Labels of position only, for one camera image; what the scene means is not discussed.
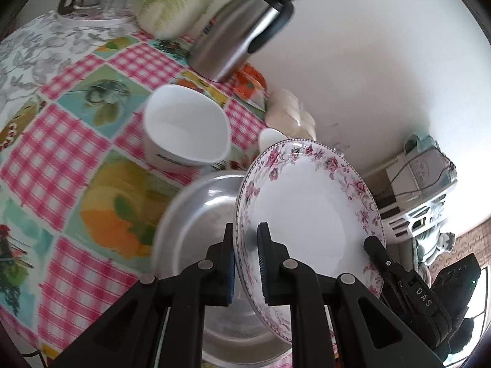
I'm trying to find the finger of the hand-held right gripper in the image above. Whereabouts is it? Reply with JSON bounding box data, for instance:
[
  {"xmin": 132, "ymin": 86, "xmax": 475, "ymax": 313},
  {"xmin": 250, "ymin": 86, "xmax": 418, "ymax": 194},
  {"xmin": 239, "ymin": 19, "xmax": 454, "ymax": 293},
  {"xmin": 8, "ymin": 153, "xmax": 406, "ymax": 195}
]
[{"xmin": 362, "ymin": 235, "xmax": 413, "ymax": 296}]

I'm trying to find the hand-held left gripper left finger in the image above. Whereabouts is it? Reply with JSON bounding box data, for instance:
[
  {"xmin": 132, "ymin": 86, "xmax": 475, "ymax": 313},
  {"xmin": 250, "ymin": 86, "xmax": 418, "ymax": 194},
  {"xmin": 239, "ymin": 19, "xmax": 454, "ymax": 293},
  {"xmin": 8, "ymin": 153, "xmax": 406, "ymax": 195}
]
[{"xmin": 50, "ymin": 222, "xmax": 235, "ymax": 368}]

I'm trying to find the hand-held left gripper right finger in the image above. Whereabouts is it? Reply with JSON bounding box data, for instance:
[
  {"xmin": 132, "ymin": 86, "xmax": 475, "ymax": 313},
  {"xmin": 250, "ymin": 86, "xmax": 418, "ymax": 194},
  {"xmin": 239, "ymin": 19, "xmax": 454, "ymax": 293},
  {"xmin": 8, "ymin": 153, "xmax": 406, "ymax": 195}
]
[{"xmin": 256, "ymin": 222, "xmax": 446, "ymax": 368}]

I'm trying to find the stainless steel basin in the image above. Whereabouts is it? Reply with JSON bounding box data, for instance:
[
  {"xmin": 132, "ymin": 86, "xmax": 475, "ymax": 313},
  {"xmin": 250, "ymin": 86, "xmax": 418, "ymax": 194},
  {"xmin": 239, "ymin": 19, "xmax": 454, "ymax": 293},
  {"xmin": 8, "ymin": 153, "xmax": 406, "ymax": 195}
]
[{"xmin": 151, "ymin": 172, "xmax": 298, "ymax": 365}]

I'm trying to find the round floral plate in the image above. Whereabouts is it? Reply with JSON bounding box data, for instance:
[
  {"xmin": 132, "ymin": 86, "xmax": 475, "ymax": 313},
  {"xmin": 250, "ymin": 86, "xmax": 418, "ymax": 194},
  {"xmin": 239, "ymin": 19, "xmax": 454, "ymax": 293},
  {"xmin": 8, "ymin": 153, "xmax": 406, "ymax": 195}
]
[{"xmin": 234, "ymin": 140, "xmax": 386, "ymax": 345}]

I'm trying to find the white cutout chair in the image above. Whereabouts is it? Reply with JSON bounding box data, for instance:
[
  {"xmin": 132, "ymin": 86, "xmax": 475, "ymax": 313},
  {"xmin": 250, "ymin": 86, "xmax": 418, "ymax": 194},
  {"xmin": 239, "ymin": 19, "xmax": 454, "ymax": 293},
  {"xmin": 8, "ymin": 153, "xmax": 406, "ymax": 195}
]
[{"xmin": 378, "ymin": 188, "xmax": 457, "ymax": 242}]

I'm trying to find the strawberry print bowl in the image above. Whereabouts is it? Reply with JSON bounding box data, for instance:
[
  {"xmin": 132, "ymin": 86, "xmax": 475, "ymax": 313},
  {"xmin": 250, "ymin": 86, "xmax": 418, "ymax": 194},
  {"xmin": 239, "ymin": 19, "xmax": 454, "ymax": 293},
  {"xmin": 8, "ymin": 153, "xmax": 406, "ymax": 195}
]
[{"xmin": 258, "ymin": 128, "xmax": 286, "ymax": 154}]

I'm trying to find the plain white bowl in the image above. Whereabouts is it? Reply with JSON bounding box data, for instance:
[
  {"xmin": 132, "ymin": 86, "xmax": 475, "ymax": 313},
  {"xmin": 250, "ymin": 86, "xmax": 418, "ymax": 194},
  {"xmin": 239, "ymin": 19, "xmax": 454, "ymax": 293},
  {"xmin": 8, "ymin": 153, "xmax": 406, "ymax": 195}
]
[{"xmin": 144, "ymin": 84, "xmax": 231, "ymax": 173}]

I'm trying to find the bag of steamed buns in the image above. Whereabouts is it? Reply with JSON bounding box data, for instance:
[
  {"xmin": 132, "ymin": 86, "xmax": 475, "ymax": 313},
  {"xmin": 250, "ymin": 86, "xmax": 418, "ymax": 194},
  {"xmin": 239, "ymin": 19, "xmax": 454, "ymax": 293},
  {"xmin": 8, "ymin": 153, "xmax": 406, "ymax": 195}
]
[{"xmin": 265, "ymin": 88, "xmax": 317, "ymax": 140}]

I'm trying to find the orange snack packet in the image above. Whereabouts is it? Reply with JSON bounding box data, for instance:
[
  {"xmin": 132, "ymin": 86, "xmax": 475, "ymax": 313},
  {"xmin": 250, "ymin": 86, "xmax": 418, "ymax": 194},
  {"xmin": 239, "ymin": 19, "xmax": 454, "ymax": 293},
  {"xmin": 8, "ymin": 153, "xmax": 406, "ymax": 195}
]
[{"xmin": 232, "ymin": 64, "xmax": 267, "ymax": 102}]

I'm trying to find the checked fruit print tablecloth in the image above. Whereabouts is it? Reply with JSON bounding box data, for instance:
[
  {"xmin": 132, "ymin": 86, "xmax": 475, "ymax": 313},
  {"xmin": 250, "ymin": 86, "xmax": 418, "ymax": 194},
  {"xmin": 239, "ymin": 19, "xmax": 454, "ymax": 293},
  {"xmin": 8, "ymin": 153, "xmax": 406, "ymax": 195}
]
[{"xmin": 0, "ymin": 11, "xmax": 338, "ymax": 368}]

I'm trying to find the stainless steel thermos jug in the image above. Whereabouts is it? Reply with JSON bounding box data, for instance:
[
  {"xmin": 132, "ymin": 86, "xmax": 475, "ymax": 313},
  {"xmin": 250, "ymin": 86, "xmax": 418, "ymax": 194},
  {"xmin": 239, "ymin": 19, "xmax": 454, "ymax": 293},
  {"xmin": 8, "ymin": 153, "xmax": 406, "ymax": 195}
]
[{"xmin": 187, "ymin": 0, "xmax": 302, "ymax": 83}]

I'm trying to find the napa cabbage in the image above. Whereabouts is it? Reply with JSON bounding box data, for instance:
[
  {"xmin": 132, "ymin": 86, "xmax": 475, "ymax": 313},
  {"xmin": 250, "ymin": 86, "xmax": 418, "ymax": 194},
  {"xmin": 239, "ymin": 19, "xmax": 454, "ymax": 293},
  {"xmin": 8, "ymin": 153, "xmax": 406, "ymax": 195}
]
[{"xmin": 137, "ymin": 0, "xmax": 225, "ymax": 41}]

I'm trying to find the white round tray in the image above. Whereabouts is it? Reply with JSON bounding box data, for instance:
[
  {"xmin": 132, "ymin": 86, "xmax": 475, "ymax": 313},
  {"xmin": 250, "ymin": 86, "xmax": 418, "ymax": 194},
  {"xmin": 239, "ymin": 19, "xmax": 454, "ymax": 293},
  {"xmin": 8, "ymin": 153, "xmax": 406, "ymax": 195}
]
[{"xmin": 57, "ymin": 11, "xmax": 137, "ymax": 28}]

